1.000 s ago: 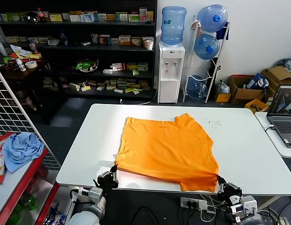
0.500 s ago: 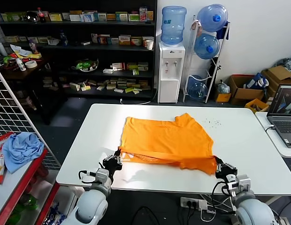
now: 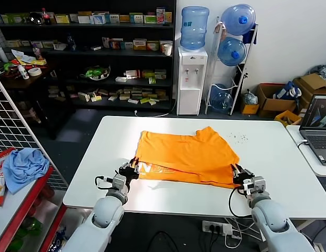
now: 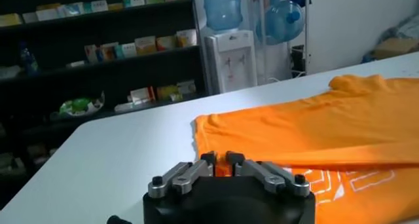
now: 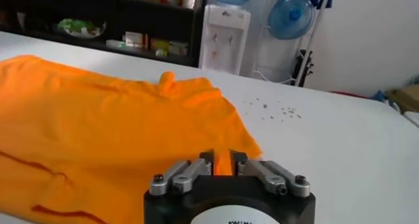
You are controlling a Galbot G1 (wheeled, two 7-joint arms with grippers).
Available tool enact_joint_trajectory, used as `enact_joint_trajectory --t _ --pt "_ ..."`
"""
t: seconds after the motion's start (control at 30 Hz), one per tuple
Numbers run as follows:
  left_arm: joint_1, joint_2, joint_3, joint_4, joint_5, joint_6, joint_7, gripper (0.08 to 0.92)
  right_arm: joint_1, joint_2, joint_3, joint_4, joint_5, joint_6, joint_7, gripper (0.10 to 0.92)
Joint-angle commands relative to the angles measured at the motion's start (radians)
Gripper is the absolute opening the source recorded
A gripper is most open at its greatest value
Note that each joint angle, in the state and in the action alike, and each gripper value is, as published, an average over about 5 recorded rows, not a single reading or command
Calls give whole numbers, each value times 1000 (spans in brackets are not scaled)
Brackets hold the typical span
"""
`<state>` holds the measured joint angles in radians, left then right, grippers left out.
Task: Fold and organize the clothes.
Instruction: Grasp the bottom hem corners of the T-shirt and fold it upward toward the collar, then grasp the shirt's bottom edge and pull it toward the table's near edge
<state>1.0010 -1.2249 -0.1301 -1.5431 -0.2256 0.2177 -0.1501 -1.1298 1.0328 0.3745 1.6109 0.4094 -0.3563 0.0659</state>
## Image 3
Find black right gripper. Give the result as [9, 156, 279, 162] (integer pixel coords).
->
[230, 163, 255, 186]

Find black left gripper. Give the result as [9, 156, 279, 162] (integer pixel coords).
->
[118, 156, 140, 182]

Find orange t-shirt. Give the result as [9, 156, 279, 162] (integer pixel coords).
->
[136, 126, 241, 190]

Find blue grey clothes pile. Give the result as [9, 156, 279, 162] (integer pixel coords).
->
[309, 62, 326, 82]

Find white power strip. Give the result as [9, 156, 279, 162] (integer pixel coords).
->
[202, 220, 233, 236]

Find small yellow bin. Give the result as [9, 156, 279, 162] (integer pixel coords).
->
[241, 103, 260, 115]

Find yellow plastic crate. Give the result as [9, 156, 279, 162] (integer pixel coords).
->
[274, 110, 302, 127]

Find white metal jug rack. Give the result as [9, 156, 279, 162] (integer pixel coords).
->
[205, 15, 260, 116]

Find grey plastic bag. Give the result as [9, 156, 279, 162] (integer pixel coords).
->
[243, 90, 258, 106]

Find open brown cardboard box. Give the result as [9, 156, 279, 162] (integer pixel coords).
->
[256, 83, 298, 118]

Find grey laptop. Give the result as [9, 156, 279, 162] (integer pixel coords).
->
[299, 94, 326, 166]

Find blue tote bag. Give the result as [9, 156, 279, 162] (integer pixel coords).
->
[273, 81, 303, 101]

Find green white bowl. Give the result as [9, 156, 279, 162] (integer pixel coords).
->
[84, 65, 111, 80]

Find blue white package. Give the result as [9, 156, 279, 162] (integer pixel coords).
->
[54, 225, 74, 252]

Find white water dispenser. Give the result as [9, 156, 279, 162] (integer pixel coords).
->
[177, 46, 208, 116]

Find light blue crumpled cloth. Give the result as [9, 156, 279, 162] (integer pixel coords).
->
[2, 148, 50, 195]

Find tall brown cardboard box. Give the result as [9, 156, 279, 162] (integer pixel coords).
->
[294, 73, 326, 111]

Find green plastic bottle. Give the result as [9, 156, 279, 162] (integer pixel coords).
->
[21, 217, 44, 237]

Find yellow white box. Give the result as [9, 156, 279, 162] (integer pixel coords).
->
[133, 38, 147, 50]

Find red framed white shelf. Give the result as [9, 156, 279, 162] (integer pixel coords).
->
[0, 165, 69, 252]

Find red white package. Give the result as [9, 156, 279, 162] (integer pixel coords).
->
[0, 148, 16, 166]

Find dark wooden table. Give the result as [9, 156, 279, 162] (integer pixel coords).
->
[0, 60, 74, 140]

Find dark blue hanging cloth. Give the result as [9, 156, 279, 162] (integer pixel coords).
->
[243, 23, 259, 45]

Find black shelving unit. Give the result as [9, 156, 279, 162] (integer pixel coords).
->
[0, 0, 177, 111]

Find small white bottle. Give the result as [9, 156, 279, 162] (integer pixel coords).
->
[17, 65, 30, 80]

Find purple drink bottle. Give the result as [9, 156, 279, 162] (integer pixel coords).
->
[33, 43, 44, 60]

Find pink colourful box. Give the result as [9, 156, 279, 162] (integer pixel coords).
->
[156, 7, 166, 24]

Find blue labelled water jug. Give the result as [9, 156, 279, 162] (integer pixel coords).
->
[180, 6, 210, 51]

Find loose paper sheets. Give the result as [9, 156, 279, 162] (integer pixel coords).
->
[11, 49, 34, 64]

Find cola bottle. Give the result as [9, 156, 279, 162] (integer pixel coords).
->
[41, 7, 52, 26]

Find shiny dark dome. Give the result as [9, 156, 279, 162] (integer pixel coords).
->
[28, 12, 44, 25]

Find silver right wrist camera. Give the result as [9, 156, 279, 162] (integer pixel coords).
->
[243, 176, 266, 196]

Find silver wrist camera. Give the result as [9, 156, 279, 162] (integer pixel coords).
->
[111, 174, 127, 190]
[243, 176, 266, 196]

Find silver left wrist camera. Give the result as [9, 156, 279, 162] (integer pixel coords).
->
[111, 174, 127, 190]

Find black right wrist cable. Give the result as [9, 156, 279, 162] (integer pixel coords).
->
[228, 185, 252, 217]

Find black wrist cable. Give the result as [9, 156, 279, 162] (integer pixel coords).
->
[94, 175, 114, 190]
[228, 185, 252, 217]

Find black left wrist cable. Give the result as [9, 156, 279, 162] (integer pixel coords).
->
[94, 175, 114, 190]

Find white floor cable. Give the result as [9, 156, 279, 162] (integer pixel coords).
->
[134, 99, 177, 118]

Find white wire grid panel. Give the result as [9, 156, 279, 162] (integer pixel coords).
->
[0, 72, 69, 190]

